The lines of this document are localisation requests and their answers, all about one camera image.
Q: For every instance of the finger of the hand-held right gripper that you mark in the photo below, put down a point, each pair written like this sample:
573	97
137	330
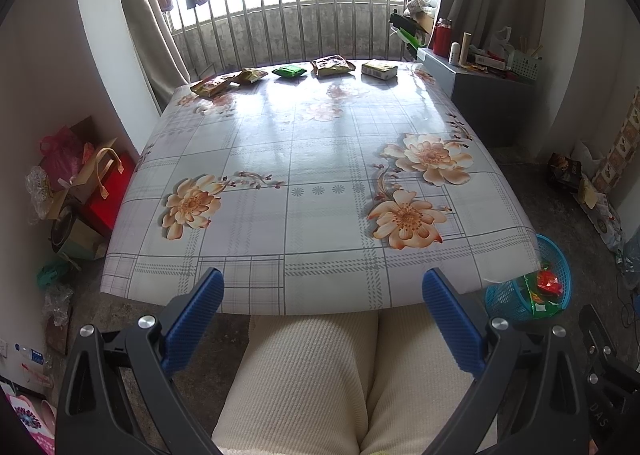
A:
595	320

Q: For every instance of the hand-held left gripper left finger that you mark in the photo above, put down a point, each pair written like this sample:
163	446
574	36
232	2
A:
197	315

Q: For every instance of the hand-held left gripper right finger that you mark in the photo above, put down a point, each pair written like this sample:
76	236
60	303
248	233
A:
452	320

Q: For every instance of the blue plastic basket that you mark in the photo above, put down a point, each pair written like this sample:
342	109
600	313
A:
505	300

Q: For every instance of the red wrapper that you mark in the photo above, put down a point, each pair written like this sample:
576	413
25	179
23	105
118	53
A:
547	282

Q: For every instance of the large clear water jug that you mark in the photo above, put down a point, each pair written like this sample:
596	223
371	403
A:
632	260

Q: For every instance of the pile of floor litter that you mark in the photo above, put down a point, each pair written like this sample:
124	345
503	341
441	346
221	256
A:
605	220

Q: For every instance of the person's cream trousers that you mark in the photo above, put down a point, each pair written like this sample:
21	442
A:
300	385

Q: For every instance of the pale green box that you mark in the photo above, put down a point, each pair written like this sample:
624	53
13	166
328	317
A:
85	242

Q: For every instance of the crumpled clear plastic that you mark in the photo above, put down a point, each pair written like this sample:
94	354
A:
57	302

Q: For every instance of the brown board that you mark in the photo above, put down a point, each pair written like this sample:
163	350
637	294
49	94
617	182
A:
57	335

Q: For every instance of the red gift bag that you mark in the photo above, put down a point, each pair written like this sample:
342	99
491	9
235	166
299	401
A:
107	205

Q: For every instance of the green plastic bag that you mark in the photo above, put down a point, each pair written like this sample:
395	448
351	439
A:
50	275

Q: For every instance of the dark snack bag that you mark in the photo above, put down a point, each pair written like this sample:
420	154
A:
562	170

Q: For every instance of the dark round pot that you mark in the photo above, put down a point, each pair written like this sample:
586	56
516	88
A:
65	230

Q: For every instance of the crumpled white bag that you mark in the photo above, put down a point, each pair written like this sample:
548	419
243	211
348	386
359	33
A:
586	153

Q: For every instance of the small plastic bottle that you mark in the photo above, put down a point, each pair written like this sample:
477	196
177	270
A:
30	354

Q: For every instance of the kraft paper bag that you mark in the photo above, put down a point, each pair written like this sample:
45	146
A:
85	175

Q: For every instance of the patterned paper roll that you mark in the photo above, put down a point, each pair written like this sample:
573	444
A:
625	140

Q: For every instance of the clear plastic bag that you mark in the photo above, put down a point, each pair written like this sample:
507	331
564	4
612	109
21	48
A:
40	190

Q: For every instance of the pink floral printed cloth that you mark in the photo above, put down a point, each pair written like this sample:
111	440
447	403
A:
27	422

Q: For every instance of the pink plastic bag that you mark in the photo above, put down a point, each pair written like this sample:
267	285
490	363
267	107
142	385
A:
60	150

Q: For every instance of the brown cardboard sheet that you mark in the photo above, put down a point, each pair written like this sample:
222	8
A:
87	130

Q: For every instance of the grey cabinet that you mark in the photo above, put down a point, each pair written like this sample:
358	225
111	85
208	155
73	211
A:
480	105

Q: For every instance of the red brown snack packet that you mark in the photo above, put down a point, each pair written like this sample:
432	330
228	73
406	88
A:
212	86

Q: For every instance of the flat packets on cabinet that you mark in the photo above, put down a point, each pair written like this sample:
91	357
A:
487	62

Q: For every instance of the small green snack packet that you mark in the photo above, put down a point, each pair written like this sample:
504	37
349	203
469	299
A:
290	71

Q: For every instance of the yellow snack packet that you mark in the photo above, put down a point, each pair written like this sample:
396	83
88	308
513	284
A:
379	70

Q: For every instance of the pale green perforated basket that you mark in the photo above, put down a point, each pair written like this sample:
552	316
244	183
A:
524	66

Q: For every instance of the small white bottle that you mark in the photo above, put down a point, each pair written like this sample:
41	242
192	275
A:
455	55

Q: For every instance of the wooden tube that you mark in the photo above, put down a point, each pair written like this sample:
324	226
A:
466	50

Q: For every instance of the red thermos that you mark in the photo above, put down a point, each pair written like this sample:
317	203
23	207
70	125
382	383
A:
442	40

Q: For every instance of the red gold snack packet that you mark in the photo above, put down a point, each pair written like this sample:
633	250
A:
332	66

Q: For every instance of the cardboard box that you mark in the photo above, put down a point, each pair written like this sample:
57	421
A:
426	25

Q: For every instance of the black box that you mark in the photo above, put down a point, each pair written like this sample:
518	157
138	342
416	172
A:
402	21

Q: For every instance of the white wall socket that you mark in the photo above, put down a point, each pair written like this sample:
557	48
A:
3	347

